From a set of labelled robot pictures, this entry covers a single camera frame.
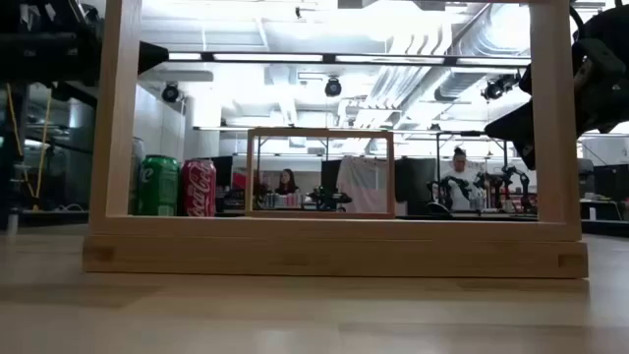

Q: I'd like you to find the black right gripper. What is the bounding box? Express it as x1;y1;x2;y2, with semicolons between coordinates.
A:
484;36;629;171

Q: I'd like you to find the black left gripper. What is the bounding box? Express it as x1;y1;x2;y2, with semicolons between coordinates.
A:
0;29;170;89

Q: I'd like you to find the green soda can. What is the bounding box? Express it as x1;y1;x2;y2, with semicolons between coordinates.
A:
139;154;181;217

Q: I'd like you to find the wooden slatted shelf rack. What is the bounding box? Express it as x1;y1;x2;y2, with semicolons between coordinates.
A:
82;0;590;280

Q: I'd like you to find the black ceiling lamp cluster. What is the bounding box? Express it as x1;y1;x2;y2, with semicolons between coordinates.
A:
480;72;523;102

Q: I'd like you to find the standing person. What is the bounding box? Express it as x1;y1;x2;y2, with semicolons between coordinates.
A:
438;146;488;212

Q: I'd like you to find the black monitor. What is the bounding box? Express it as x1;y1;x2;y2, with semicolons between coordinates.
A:
320;159;344;193
593;164;629;203
210;155;234;189

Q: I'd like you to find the black cloth panel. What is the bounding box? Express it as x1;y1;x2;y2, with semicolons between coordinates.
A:
394;156;438;216

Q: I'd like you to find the red Coca-Cola can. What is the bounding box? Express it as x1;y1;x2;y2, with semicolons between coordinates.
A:
180;157;218;218

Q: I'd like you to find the seated person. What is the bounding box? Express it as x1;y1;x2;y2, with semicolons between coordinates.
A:
273;167;302;197

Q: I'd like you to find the silver ventilation duct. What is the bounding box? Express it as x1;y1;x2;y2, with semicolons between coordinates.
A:
434;68;492;103

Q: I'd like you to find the long ceiling light rail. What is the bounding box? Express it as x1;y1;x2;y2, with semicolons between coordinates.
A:
166;50;532;68

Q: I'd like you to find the yellow cable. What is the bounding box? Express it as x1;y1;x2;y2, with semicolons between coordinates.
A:
4;83;36;201
31;87;53;212

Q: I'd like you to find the black aluminium table frame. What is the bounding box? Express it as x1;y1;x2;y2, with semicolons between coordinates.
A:
0;208;629;238

